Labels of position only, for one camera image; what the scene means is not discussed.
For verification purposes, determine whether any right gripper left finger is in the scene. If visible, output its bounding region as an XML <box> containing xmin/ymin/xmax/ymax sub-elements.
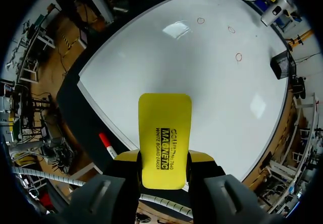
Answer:
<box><xmin>60</xmin><ymin>149</ymin><xmax>142</xmax><ymax>224</ymax></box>

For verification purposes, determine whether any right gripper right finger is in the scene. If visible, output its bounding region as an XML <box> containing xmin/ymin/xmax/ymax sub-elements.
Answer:
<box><xmin>186</xmin><ymin>150</ymin><xmax>261</xmax><ymax>224</ymax></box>

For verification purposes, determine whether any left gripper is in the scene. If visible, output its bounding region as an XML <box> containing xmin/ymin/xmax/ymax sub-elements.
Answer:
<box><xmin>260</xmin><ymin>0</ymin><xmax>297</xmax><ymax>27</ymax></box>

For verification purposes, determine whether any yellow whiteboard eraser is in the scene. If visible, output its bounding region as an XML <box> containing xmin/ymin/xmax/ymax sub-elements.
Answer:
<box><xmin>138</xmin><ymin>92</ymin><xmax>194</xmax><ymax>190</ymax></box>

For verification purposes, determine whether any large whiteboard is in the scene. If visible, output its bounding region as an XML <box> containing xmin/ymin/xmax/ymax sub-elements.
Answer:
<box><xmin>76</xmin><ymin>0</ymin><xmax>290</xmax><ymax>185</ymax></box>

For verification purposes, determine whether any black mesh cup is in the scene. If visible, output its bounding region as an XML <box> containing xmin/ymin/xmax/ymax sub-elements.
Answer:
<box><xmin>270</xmin><ymin>50</ymin><xmax>297</xmax><ymax>80</ymax></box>

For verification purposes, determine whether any red capped marker pen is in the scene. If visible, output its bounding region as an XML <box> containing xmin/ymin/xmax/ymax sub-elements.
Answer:
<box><xmin>98</xmin><ymin>132</ymin><xmax>118</xmax><ymax>160</ymax></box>

